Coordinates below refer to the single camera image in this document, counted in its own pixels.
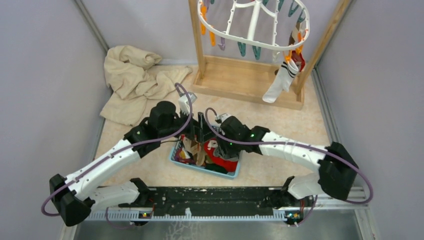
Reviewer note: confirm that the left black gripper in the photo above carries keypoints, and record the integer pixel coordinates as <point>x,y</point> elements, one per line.
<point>199,130</point>

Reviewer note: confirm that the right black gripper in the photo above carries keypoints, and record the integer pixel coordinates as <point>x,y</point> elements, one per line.
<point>222,144</point>

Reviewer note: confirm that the red santa sock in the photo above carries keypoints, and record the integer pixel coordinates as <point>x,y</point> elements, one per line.
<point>229,165</point>

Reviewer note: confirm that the white sock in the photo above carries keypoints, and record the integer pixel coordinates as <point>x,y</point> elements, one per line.
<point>282,82</point>

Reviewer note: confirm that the grey sock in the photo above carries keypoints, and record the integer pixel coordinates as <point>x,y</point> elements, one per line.
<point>220,153</point>

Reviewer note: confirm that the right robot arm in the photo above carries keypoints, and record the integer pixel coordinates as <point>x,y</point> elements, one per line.
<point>331,166</point>

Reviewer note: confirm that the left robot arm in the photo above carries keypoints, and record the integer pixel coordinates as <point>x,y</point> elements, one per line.
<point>80,193</point>

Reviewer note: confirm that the pile of socks in basket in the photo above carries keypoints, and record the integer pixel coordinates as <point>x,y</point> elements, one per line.
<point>192,155</point>

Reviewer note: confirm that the wooden hanger stand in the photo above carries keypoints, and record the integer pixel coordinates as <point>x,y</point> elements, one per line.
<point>246,80</point>

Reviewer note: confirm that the white oval clip hanger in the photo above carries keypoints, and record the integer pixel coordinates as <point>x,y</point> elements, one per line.
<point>218,36</point>

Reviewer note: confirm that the beige crumpled cloth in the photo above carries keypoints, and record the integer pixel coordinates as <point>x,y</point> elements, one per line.
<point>126,72</point>

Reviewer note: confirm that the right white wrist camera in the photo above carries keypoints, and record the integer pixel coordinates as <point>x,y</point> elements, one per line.
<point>222,117</point>

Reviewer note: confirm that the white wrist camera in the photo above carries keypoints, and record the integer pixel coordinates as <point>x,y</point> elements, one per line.
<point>222,117</point>
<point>183,102</point>

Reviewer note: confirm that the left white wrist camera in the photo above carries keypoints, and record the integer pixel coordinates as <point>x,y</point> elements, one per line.
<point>183,102</point>

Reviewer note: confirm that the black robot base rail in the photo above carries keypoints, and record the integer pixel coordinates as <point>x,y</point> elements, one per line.
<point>217,201</point>

